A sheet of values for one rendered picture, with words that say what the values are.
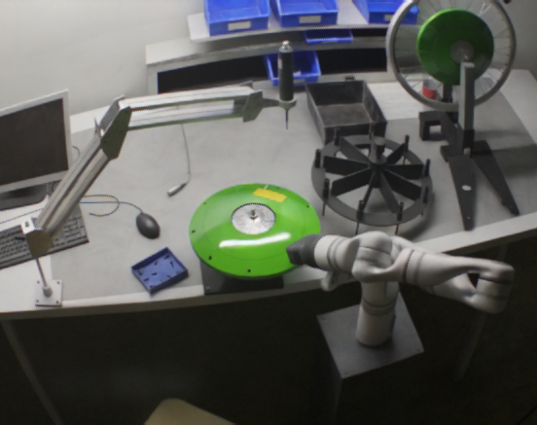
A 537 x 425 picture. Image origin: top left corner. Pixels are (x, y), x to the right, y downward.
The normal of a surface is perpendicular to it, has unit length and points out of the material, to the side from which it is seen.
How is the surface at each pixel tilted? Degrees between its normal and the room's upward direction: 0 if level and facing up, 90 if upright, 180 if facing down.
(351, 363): 0
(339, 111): 0
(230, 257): 23
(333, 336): 0
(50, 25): 90
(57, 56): 90
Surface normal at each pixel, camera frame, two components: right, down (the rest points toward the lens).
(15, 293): -0.01, -0.73
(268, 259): 0.11, -0.41
